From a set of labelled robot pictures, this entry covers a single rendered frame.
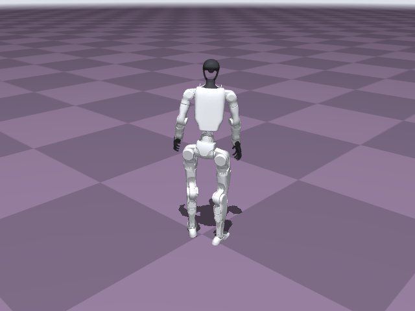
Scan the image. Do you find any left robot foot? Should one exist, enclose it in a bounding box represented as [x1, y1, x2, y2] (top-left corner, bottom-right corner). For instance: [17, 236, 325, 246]
[187, 219, 197, 238]

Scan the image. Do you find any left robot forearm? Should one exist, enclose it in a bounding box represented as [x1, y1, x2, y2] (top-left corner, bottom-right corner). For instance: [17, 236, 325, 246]
[175, 116, 185, 141]

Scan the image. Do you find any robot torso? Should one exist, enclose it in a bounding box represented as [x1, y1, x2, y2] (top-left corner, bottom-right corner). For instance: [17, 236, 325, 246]
[195, 84, 226, 159]

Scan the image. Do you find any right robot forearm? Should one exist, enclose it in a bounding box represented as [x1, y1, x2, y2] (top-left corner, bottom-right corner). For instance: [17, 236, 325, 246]
[231, 122, 241, 146]

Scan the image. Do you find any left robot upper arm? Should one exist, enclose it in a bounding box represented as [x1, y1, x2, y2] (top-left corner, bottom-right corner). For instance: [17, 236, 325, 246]
[177, 88, 196, 126]

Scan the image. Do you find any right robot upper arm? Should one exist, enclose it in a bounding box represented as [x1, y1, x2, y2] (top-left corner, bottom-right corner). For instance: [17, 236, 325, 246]
[225, 89, 240, 126]

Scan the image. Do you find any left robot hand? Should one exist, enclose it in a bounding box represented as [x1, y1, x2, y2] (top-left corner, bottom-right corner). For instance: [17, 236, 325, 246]
[174, 136, 181, 152]

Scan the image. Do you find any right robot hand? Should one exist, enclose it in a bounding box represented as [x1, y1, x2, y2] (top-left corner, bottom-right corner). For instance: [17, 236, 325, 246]
[232, 141, 242, 161]

